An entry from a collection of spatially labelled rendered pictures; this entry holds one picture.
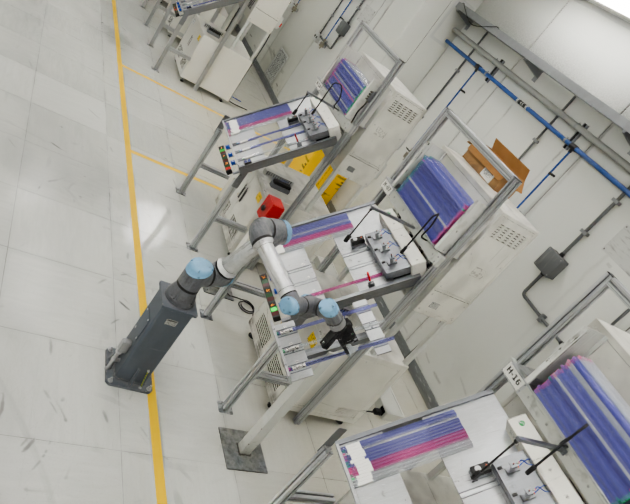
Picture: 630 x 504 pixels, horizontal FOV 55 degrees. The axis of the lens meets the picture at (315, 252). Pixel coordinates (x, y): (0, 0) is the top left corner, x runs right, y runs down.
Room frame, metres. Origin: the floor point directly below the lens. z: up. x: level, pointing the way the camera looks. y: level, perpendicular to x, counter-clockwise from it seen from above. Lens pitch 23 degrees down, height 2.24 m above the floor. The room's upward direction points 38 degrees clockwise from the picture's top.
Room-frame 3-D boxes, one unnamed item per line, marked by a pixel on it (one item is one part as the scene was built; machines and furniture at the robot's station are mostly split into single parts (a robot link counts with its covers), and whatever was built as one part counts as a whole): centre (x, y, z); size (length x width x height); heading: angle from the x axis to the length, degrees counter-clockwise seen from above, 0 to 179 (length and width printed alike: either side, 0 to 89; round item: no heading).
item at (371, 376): (3.36, -0.41, 0.31); 0.70 x 0.65 x 0.62; 37
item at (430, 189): (3.23, -0.34, 1.52); 0.51 x 0.13 x 0.27; 37
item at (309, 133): (4.40, 0.60, 0.66); 1.01 x 0.73 x 1.31; 127
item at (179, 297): (2.45, 0.38, 0.60); 0.15 x 0.15 x 0.10
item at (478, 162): (3.50, -0.52, 1.82); 0.68 x 0.30 x 0.20; 37
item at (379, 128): (4.53, 0.44, 0.95); 1.35 x 0.82 x 1.90; 127
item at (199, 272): (2.46, 0.37, 0.72); 0.13 x 0.12 x 0.14; 150
